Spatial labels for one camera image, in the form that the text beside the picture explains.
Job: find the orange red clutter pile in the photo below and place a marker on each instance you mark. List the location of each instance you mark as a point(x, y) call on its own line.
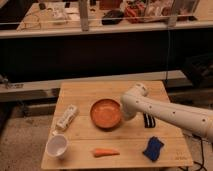
point(135, 13)

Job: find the white plastic cup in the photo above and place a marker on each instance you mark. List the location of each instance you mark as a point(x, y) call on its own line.
point(57, 146)

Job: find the black striped rectangular block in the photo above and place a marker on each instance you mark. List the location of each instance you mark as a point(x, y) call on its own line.
point(149, 121)

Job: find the black bag on bench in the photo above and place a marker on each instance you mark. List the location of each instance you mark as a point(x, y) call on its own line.
point(112, 17)

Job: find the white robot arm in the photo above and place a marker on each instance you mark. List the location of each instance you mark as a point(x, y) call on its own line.
point(196, 120)

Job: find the grey metal post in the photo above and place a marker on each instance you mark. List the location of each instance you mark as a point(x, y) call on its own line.
point(83, 11)

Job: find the blue folded cloth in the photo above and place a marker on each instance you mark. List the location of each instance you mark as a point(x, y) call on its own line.
point(153, 149)

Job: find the orange carrot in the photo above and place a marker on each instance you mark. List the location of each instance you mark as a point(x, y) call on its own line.
point(100, 152)

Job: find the orange ceramic bowl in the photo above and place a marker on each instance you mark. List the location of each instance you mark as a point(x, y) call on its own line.
point(106, 113)

